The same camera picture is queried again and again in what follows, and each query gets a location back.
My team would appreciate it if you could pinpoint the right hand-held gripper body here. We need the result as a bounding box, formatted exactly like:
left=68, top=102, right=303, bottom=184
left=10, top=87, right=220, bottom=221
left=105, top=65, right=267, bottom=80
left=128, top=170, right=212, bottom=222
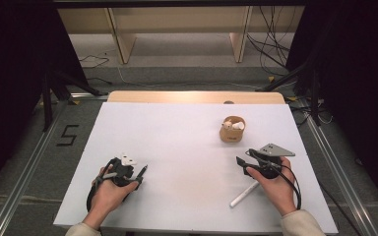
left=250, top=143, right=296, bottom=180

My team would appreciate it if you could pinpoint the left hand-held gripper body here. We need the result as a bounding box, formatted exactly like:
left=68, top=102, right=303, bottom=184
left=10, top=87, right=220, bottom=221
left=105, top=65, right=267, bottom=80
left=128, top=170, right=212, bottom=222
left=103, top=152, right=139, bottom=188

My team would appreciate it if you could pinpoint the round wooden pen holder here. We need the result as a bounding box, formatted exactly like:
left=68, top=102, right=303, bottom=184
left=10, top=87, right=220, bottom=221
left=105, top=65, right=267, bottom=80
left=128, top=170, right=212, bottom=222
left=219, top=115, right=246, bottom=144

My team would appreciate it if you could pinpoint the slim white pen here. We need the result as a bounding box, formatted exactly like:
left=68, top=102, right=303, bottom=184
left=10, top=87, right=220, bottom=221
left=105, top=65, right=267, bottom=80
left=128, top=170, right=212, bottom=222
left=229, top=181, right=261, bottom=208

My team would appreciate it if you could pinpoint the person's left hand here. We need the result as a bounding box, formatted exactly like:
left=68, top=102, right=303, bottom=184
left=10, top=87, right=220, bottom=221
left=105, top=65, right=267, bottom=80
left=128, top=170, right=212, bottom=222
left=85, top=164, right=139, bottom=229

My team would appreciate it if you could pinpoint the person's right hand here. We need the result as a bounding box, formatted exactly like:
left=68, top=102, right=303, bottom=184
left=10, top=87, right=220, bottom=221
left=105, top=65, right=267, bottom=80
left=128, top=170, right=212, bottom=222
left=245, top=157, right=298, bottom=217

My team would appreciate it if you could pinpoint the white table cover board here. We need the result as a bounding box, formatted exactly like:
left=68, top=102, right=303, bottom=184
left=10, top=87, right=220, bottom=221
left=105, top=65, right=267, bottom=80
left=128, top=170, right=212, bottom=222
left=52, top=101, right=339, bottom=236

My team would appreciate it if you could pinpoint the black tripod stand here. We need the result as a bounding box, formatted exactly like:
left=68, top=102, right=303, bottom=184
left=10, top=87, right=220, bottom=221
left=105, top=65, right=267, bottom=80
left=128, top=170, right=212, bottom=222
left=40, top=70, right=104, bottom=132
left=255, top=62, right=323, bottom=127

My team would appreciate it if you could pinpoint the black curtain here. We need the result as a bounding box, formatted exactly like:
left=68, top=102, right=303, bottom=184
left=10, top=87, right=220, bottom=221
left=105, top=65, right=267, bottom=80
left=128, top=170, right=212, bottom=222
left=284, top=0, right=378, bottom=217
left=0, top=0, right=88, bottom=201

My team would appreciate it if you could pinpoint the light wooden bench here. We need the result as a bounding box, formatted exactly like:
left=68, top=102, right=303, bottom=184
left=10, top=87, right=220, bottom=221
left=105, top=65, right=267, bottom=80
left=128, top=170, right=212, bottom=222
left=57, top=5, right=306, bottom=65

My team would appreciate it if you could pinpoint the aluminium floor rail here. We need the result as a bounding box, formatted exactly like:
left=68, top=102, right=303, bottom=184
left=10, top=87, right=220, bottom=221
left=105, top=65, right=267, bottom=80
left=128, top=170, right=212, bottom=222
left=303, top=107, right=378, bottom=236
left=0, top=92, right=109, bottom=236

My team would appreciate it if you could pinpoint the bundle of black cables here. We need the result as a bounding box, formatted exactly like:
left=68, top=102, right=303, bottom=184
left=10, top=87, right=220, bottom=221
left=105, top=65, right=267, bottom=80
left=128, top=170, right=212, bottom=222
left=246, top=6, right=291, bottom=77

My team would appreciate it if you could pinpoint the thin black floor cable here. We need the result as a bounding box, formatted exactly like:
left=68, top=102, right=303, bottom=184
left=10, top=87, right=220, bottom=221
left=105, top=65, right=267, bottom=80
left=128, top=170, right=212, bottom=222
left=78, top=54, right=110, bottom=69

